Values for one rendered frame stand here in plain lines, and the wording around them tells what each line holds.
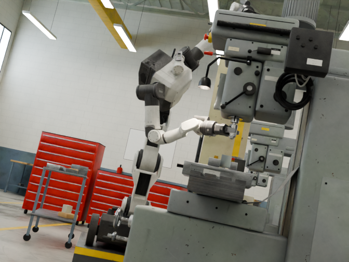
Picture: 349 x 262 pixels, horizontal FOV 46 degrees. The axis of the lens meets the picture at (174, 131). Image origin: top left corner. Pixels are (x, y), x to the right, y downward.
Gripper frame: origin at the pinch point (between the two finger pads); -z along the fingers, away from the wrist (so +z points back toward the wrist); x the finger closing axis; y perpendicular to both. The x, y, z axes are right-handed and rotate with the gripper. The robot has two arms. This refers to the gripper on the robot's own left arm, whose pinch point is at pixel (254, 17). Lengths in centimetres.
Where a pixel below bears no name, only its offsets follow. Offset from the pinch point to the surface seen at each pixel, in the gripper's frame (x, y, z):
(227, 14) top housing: 19.0, -3.9, -7.1
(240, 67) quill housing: 7.0, -26.4, -25.1
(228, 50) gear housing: 14.9, -20.5, -18.4
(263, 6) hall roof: -397, 1, 831
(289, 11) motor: -12.5, 10.3, -12.6
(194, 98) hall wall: -315, -295, 823
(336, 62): -36, -4, -41
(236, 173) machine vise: 5, -69, -68
